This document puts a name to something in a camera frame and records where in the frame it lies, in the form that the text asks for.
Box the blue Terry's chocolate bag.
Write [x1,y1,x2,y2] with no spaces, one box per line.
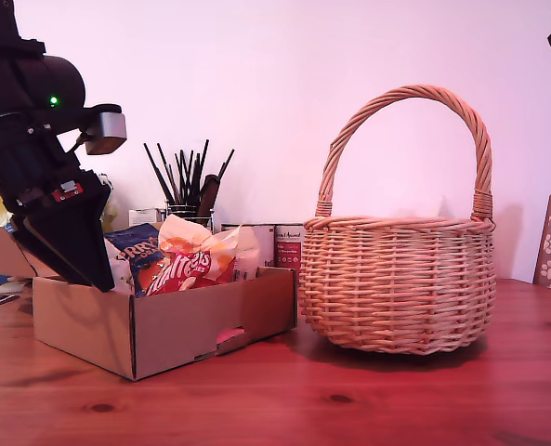
[103,222,165,298]

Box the red Maltesers bag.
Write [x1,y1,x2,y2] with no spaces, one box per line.
[143,248,237,297]

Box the thin black stick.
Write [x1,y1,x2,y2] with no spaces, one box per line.
[187,153,203,204]
[143,142,176,204]
[216,148,236,181]
[178,149,191,204]
[156,142,180,203]
[191,138,210,204]

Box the glass jar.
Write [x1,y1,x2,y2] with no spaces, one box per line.
[164,200,216,233]

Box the white orange crumpled bag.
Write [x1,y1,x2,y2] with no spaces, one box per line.
[157,214,263,282]

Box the brown cardboard box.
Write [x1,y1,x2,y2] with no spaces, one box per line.
[32,266,299,382]

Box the woven wicker basket with handle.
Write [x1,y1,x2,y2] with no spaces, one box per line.
[297,85,498,357]

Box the open cardboard box with flap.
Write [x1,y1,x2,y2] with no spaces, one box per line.
[0,226,63,281]

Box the pink paper slip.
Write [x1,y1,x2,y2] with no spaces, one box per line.
[216,326,247,346]

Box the small white carton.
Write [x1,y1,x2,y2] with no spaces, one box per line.
[127,207,165,230]

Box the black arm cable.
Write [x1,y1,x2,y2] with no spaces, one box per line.
[62,131,91,155]

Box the red and white tin can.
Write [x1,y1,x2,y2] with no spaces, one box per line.
[274,223,307,285]

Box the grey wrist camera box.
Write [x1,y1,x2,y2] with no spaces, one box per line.
[59,104,128,156]

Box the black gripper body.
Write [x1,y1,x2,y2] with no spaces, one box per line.
[0,119,112,220]

